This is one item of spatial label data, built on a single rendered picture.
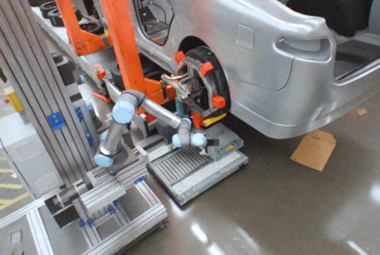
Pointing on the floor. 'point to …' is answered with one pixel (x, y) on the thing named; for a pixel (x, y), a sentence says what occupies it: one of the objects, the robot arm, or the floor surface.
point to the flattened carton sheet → (314, 149)
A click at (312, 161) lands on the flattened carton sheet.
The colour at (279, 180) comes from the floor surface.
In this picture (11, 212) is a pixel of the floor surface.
